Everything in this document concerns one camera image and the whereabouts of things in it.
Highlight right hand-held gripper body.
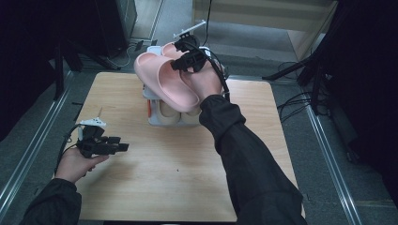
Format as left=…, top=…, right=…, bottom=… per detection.
left=173, top=20, right=209, bottom=74

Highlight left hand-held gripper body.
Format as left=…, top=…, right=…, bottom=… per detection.
left=76, top=117, right=111, bottom=158

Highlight white two-tier shoe rack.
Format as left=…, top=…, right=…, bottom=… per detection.
left=142, top=45, right=217, bottom=128

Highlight cream clog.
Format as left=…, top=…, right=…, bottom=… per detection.
left=180, top=107, right=203, bottom=125
left=155, top=100, right=182, bottom=126

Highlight person's right hand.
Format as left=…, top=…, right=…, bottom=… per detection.
left=180, top=60, right=225, bottom=103

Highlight person's left hand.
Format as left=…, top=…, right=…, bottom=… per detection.
left=55, top=147, right=111, bottom=185

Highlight dark cabinet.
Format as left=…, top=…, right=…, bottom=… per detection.
left=93, top=0, right=139, bottom=59

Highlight light wooden cabinet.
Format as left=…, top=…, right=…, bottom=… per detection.
left=191, top=0, right=341, bottom=62

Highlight black tripod stand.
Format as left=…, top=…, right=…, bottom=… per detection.
left=53, top=38, right=121, bottom=101

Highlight black curtain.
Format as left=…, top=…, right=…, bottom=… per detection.
left=0, top=0, right=98, bottom=142
left=325, top=0, right=398, bottom=201

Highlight black metal stand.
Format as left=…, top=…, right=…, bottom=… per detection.
left=262, top=0, right=332, bottom=116

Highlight left hand-held gripper black cable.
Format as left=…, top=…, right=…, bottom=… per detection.
left=54, top=124, right=83, bottom=174

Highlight black hanging cable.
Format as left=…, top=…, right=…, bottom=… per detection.
left=201, top=0, right=214, bottom=48

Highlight white floor cable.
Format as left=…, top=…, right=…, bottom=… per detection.
left=106, top=45, right=135, bottom=68

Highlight metal floor rail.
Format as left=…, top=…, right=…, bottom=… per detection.
left=301, top=90, right=364, bottom=225
left=0, top=71, right=76, bottom=217

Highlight black floor cables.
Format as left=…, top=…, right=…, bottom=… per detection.
left=276, top=60, right=332, bottom=124

